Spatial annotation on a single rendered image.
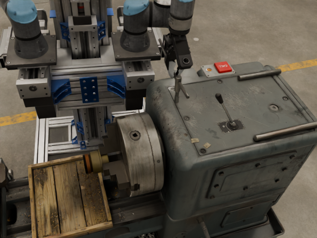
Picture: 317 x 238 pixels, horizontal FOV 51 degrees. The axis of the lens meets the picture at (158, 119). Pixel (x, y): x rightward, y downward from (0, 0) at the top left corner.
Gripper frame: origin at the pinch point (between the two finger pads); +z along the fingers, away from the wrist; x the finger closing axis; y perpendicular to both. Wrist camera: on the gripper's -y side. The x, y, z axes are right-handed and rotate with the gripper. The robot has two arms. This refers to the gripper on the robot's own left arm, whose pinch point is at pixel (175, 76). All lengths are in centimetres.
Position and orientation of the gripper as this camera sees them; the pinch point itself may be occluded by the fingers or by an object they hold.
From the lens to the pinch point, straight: 124.8
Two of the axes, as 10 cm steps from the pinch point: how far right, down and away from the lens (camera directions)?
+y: -3.0, -7.2, 6.3
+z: -0.7, 6.7, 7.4
